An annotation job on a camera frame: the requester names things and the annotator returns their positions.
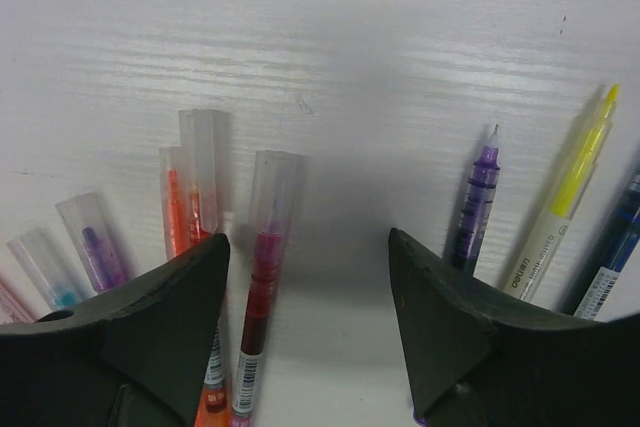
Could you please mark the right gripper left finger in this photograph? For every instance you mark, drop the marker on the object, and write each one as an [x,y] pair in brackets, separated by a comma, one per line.
[133,356]

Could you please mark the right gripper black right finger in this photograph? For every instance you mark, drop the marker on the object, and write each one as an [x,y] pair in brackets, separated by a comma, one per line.
[478,357]

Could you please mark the yellow highlighter pen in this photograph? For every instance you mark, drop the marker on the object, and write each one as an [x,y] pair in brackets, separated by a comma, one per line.
[570,181]

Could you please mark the red pen with cap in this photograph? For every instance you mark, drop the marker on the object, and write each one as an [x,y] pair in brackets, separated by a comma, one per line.
[275,193]

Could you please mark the light blue pen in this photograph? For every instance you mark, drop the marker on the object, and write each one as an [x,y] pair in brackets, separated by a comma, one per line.
[40,260]

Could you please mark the pink pen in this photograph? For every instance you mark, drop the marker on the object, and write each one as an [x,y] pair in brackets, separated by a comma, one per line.
[12,310]

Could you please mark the violet capped pen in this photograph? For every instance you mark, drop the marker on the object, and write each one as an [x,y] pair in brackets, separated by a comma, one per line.
[84,219]

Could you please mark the orange pen with cap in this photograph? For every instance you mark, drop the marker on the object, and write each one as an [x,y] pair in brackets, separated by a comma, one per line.
[190,215]

